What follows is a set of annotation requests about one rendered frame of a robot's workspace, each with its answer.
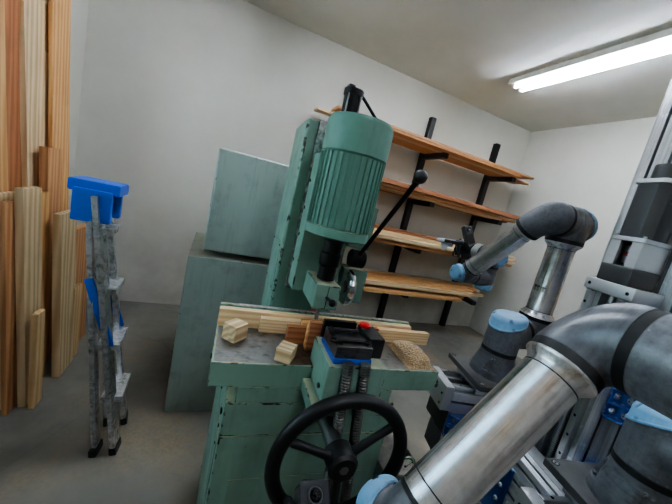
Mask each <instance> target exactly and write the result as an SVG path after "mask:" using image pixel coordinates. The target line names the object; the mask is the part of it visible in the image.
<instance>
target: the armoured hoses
mask: <svg viewBox="0 0 672 504"><path fill-rule="evenodd" d="M342 366H343V367H342V371H341V372H342V374H341V377H340V378H341V379H340V385H339V388H338V389H339V390H338V394H343V393H349V391H350V386H351V380H352V374H353V368H354V363H353V362H351V361H343V365H342ZM359 368H360V369H359V375H358V376H359V377H358V380H357V381H358V383H357V388H356V393H366V394H367V389H368V383H369V377H370V372H371V364H370V363H368V362H365V361H364V362H360V365H359ZM345 414H346V410H343V411H339V412H335V413H334V419H333V427H334V428H335V429H337V430H338V431H339V432H340V435H341V437H342V432H343V427H344V426H343V425H344V421H345ZM363 416H364V409H353V415H352V421H351V422H352V423H351V428H350V435H349V442H350V444H351V446H353V445H355V444H356V443H358V442H360V435H361V429H362V422H363ZM323 479H326V480H327V481H328V483H329V493H330V500H331V494H332V486H333V480H331V479H330V478H329V476H328V473H327V469H326V467H325V472H324V478H323ZM353 481H354V475H353V476H352V477H351V478H350V479H348V480H346V481H344V482H343V483H342V489H341V496H340V502H343V501H346V500H348V499H350V498H351V494H352V488H353Z"/></svg>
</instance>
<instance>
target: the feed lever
mask: <svg viewBox="0 0 672 504"><path fill-rule="evenodd" d="M413 179H414V182H413V183H412V184H411V185H410V187H409V188H408V189H407V191H406V192H405V193H404V195H403V196H402V197H401V198H400V200H399V201H398V202H397V204H396V205H395V206H394V208H393V209H392V210H391V211H390V213H389V214H388V215H387V217H386V218H385V219H384V221H383V222H382V223H381V224H380V226H379V227H378V228H377V230H376V231H375V232H374V234H373V235H372V236H371V237H370V239H369V240H368V241H367V243H366V244H365V245H364V246H363V248H362V249H361V250H355V249H351V250H350V251H349V252H348V255H347V261H346V263H347V265H348V266H349V267H355V268H361V269H362V268H363V267H364V266H365V264H366V261H367V255H366V252H365V251H366V250H367V248H368V247H369V246H370V245H371V243H372V242H373V241H374V240H375V238H376V237H377V236H378V235H379V233H380V232H381V231H382V230H383V228H384V227H385V226H386V225H387V223H388V222H389V221H390V219H391V218H392V217H393V216H394V214H395V213H396V212H397V211H398V209H399V208H400V207H401V206H402V204H403V203H404V202H405V201H406V199H407V198H408V197H409V196H410V194H411V193H412V192H413V191H414V189H415V188H416V187H417V185H418V184H423V183H425V182H426V181H427V179H428V174H427V172H426V171H425V170H418V171H416V172H415V173H414V176H413Z"/></svg>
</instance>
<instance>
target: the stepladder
mask: <svg viewBox="0 0 672 504"><path fill-rule="evenodd" d="M67 188H68V189H72V197H71V208H70V219H73V220H80V221H85V224H86V266H87V278H86V279H84V282H85V286H86V289H87V308H88V349H89V391H90V432H91V448H90V450H89V451H88V458H95V457H96V456H97V454H98V452H99V451H100V449H101V447H102V446H103V439H100V417H99V359H98V351H102V358H103V393H102V395H101V398H100V403H102V402H104V417H103V427H106V426H108V439H109V449H108V453H109V456H113V455H116V453H117V451H118V449H119V447H120V444H121V437H119V422H118V406H117V402H119V403H120V425H125V424H127V421H128V409H127V406H126V389H127V386H128V383H129V380H130V377H131V373H124V362H123V347H122V343H123V341H124V339H125V337H126V334H127V332H128V327H121V326H123V325H124V322H123V319H122V315H121V312H120V303H119V290H120V289H121V287H122V286H123V284H124V283H125V278H124V277H118V274H117V259H116V244H115V233H117V232H118V231H119V230H121V226H122V224H121V223H115V222H114V218H117V219H119V218H120V217H121V210H122V202H123V196H125V195H128V192H129V185H128V184H123V183H118V182H113V181H108V180H103V179H98V178H93V177H88V176H73V177H68V181H67ZM106 235H107V238H106ZM107 241H108V253H107ZM108 255H109V268H110V273H109V269H108ZM111 310H112V314H113V322H114V327H112V315H111ZM98 327H99V330H100V333H101V338H100V340H99V342H98ZM114 351H116V362H117V373H115V360H114Z"/></svg>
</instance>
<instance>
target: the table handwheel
mask: <svg viewBox="0 0 672 504"><path fill-rule="evenodd" d="M349 409H364V410H369V411H373V412H375V413H377V414H379V415H381V416H382V417H383V418H385V419H386V420H387V422H388V424H387V425H385V426H384V427H382V428H381V429H379V430H378V431H376V432H375V433H373V434H372V435H370V436H368V437H367V438H365V439H363V440H362V441H360V442H358V443H356V444H355V445H353V446H351V444H350V442H349V441H347V440H345V439H342V437H341V435H340V432H339V431H338V430H337V429H335V428H334V427H333V419H334V417H333V416H327V415H330V414H332V413H335V412H339V411H343V410H349ZM316 421H318V423H319V426H320V429H321V432H322V436H323V439H324V442H325V445H326V448H322V447H319V446H316V445H312V444H310V443H307V442H305V441H302V440H300V439H297V436H298V435H299V434H300V433H301V432H303V431H304V430H305V429H306V428H307V427H309V426H310V425H311V424H313V423H314V422H316ZM392 432H393V438H394V443H393V450H392V453H391V456H390V459H389V461H388V463H387V465H386V467H385V468H384V470H383V471H382V473H381V474H390V475H392V476H394V477H395V478H396V477H397V476H398V474H399V472H400V470H401V468H402V465H403V463H404V460H405V456H406V451H407V432H406V427H405V424H404V422H403V419H402V418H401V416H400V414H399V413H398V411H397V410H396V409H395V408H394V407H393V406H392V405H391V404H389V403H388V402H387V401H385V400H384V399H382V398H380V397H377V396H374V395H371V394H366V393H343V394H338V395H334V396H330V397H327V398H325V399H322V400H320V401H318V402H316V403H314V404H312V405H310V406H308V407H307V408H305V409H304V410H302V411H301V412H300V413H298V414H297V415H296V416H295V417H294V418H293V419H291V420H290V421H289V422H288V423H287V425H286V426H285V427H284V428H283V429H282V430H281V432H280V433H279V435H278V436H277V438H276V439H275V441H274V443H273V444H272V446H271V448H270V451H269V453H268V456H267V460H266V464H265V470H264V482H265V488H266V492H267V495H268V497H269V499H270V501H271V503H272V504H283V499H284V498H285V497H286V496H288V495H287V494H286V493H285V491H284V490H283V488H282V485H281V482H280V467H281V463H282V460H283V458H284V455H285V453H286V451H287V450H288V448H289V447H291V448H294V449H297V450H300V451H303V452H306V453H309V454H311V455H314V456H316V457H319V458H321V459H324V462H325V466H326V469H327V473H328V476H329V478H330V479H331V480H333V486H332V494H331V500H330V504H356V499H357V496H358V494H357V495H356V496H354V497H352V498H350V499H348V500H346V501H343V502H340V503H338V501H339V493H340V487H341V482H344V481H346V480H348V479H350V478H351V477H352V476H353V475H354V473H355V472H356V470H357V467H358V461H357V459H356V456H357V455H358V454H360V453H361V452H363V451H364V450H366V449H367V448H368V447H370V446H371V445H373V444H374V443H376V442H377V441H379V440H381V439H382V438H384V437H386V436H387V435H389V434H391V433H392ZM381 474H380V475H381Z"/></svg>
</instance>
